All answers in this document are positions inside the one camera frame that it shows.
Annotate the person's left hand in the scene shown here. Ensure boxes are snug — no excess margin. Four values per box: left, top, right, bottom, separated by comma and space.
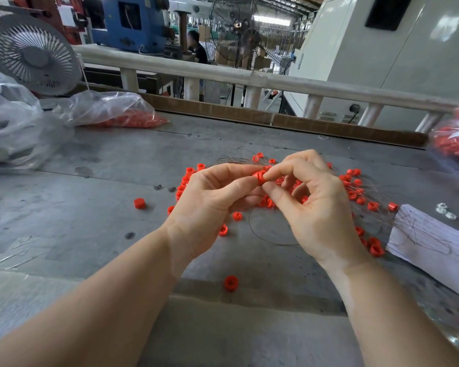
164, 163, 267, 274

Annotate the white desk fan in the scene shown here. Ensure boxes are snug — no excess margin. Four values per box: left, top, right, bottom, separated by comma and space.
0, 13, 84, 97

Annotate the blue industrial machine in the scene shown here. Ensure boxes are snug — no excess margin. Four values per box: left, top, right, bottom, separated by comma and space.
93, 0, 175, 55

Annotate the person's right forearm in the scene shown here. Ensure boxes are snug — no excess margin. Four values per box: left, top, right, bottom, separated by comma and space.
327, 257, 459, 367

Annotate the red industrial machine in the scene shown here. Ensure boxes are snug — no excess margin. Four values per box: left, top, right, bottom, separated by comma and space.
0, 0, 84, 44

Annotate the brown wooden board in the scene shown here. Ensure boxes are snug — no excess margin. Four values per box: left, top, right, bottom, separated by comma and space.
75, 82, 428, 148

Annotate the black pedestal fan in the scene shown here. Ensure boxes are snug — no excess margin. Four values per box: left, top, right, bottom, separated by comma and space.
238, 22, 265, 109

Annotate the large grey machine cabinet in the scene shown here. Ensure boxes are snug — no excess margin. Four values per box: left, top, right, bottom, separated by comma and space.
285, 0, 459, 132

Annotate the bundle of thin metal wires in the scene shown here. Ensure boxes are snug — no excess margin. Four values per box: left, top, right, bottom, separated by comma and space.
214, 155, 326, 248

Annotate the clear bag with red pieces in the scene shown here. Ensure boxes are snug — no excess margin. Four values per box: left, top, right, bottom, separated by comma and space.
54, 90, 169, 129

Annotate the white metal railing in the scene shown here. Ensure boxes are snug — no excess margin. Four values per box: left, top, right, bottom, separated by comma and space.
72, 44, 459, 135

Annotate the crumpled clear plastic bag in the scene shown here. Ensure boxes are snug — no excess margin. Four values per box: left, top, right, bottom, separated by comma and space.
0, 68, 62, 173

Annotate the pile of red plastic rings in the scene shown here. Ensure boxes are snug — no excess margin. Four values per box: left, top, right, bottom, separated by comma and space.
167, 152, 399, 258

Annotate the person's left forearm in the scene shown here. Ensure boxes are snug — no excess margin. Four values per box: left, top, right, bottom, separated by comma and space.
0, 229, 194, 367

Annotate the person's right hand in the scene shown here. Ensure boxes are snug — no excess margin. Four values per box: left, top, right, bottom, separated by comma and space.
260, 149, 372, 274

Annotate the white paper sheet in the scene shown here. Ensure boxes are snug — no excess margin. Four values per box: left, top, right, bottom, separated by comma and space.
386, 204, 459, 304

